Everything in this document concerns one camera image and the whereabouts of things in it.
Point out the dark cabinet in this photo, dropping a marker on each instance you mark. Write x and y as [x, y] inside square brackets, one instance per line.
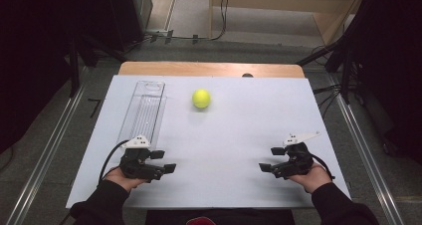
[132, 12]

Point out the clear plastic ball tube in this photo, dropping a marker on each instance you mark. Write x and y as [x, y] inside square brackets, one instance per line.
[146, 109]

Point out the red cloth patch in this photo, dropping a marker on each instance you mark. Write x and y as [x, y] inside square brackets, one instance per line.
[200, 221]

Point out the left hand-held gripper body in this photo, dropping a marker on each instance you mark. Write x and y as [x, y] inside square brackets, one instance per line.
[137, 167]

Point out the person's right hand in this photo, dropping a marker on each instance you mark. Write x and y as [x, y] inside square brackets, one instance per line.
[313, 180]

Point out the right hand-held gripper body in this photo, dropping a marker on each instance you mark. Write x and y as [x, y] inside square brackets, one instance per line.
[295, 162]

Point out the black stand legs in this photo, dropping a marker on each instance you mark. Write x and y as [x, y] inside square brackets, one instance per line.
[74, 69]
[346, 72]

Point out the yellow tennis ball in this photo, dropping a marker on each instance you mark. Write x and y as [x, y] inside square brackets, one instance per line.
[201, 98]

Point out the wooden table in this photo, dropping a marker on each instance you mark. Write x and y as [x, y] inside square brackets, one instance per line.
[209, 69]

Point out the metal floor rail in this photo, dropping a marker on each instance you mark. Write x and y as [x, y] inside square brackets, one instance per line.
[368, 155]
[46, 155]

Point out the light wooden furniture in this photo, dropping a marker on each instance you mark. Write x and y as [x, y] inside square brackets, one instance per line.
[325, 19]

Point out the black curtain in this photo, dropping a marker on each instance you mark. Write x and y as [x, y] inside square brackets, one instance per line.
[33, 52]
[391, 69]

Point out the person's left hand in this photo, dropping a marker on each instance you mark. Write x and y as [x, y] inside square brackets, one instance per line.
[122, 181]

